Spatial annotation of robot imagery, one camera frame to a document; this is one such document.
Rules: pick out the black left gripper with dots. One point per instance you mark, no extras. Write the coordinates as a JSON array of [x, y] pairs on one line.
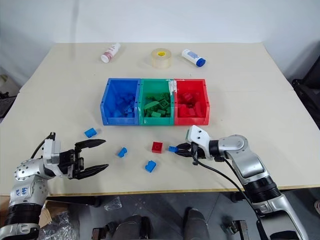
[[68, 161]]

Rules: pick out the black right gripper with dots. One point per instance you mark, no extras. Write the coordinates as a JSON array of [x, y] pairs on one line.
[[198, 153]]

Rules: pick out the small blue block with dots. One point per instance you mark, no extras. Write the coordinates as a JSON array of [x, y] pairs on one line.
[[172, 149]]

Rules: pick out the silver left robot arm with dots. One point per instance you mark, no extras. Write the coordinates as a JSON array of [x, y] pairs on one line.
[[26, 170]]

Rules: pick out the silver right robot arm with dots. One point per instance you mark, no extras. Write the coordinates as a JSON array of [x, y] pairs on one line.
[[246, 162]]

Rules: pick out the white tape strip on bins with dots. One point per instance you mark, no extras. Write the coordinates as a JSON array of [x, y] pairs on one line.
[[171, 86]]

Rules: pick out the red square block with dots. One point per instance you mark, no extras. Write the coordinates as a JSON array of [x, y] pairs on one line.
[[157, 147]]

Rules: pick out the red plastic bin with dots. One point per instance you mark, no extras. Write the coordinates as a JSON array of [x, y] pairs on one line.
[[191, 120]]

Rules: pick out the large red block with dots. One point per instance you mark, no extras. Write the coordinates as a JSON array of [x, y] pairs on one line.
[[185, 110]]

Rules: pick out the green plastic bin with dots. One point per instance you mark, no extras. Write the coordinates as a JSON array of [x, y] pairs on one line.
[[156, 120]]

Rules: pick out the red ribbed block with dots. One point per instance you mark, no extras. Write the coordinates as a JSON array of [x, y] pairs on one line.
[[199, 107]]

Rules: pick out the black table base bar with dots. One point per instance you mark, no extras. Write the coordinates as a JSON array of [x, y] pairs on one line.
[[75, 200]]

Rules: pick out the green square studded block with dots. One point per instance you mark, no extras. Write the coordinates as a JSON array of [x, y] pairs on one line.
[[163, 103]]

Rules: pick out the clear plastic bag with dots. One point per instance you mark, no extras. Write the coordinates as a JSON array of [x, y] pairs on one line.
[[113, 203]]

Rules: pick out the red studded block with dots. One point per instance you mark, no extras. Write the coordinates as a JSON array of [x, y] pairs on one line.
[[187, 96]]

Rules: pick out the green sloped block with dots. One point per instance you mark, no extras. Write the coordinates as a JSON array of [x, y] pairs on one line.
[[151, 105]]

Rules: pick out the large green block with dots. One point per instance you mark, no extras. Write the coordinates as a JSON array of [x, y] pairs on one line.
[[165, 95]]

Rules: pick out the blue studded block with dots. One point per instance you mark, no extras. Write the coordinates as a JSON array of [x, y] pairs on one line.
[[129, 110]]

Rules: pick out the blue plastic bin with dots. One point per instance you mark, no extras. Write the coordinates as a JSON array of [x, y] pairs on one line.
[[120, 101]]

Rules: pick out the black table caster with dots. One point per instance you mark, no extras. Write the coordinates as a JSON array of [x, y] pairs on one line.
[[237, 197]]

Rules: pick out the cardboard box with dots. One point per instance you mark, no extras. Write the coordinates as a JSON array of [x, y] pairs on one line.
[[47, 215]]

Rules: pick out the dark rounded shape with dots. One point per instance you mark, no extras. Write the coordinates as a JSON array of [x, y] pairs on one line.
[[132, 228], [196, 223]]

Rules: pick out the crumpled dark plastic bag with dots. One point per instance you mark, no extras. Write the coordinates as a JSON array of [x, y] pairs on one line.
[[60, 227]]

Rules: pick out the white bottle with blue cap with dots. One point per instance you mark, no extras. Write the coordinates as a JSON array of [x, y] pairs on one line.
[[193, 57]]

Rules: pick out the clear tape roll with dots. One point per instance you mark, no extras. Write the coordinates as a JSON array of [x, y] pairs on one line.
[[162, 58]]

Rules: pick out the black equipment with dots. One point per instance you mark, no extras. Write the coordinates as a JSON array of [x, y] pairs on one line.
[[6, 105]]

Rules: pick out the white bottle with red print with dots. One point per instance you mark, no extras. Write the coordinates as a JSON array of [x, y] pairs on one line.
[[110, 52]]

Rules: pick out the black chair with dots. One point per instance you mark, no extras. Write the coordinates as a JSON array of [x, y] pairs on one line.
[[306, 82]]

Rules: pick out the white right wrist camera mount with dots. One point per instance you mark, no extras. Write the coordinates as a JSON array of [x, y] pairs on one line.
[[198, 136]]

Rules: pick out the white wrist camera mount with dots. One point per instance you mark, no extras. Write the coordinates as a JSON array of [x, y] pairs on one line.
[[198, 136], [51, 150]]

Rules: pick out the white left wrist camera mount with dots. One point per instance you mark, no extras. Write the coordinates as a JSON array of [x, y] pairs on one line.
[[51, 150]]

